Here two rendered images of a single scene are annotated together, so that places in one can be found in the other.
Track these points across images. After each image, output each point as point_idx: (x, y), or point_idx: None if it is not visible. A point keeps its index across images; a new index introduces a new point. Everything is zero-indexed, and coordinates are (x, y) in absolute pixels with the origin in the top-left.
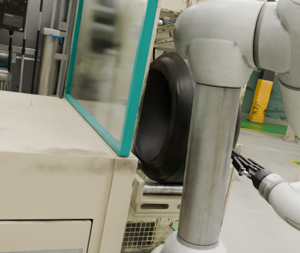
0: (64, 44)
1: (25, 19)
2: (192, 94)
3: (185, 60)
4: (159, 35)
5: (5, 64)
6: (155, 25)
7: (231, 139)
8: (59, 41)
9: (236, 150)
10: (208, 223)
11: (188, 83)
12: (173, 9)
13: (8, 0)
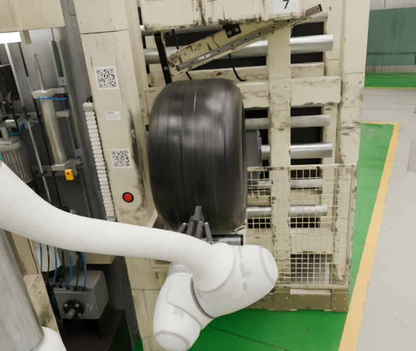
0: (70, 98)
1: (17, 88)
2: (156, 143)
3: (163, 97)
4: (195, 53)
5: (17, 132)
6: (119, 64)
7: None
8: (64, 97)
9: (348, 172)
10: None
11: (155, 129)
12: (183, 22)
13: None
